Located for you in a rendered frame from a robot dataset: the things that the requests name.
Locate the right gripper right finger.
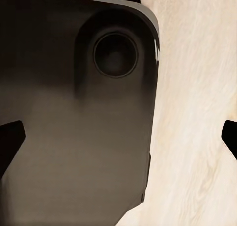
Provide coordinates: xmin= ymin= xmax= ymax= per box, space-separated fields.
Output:
xmin=221 ymin=120 xmax=237 ymax=159

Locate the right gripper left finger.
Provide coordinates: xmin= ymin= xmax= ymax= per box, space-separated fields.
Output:
xmin=0 ymin=120 xmax=26 ymax=179

